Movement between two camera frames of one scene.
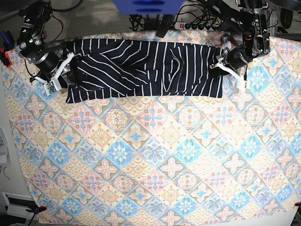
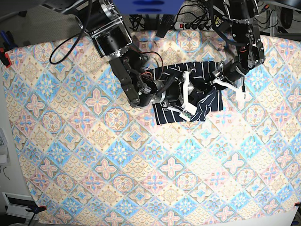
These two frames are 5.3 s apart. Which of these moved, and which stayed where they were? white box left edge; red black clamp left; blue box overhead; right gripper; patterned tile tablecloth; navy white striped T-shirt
Moved: navy white striped T-shirt; right gripper
Stayed: white box left edge; patterned tile tablecloth; red black clamp left; blue box overhead
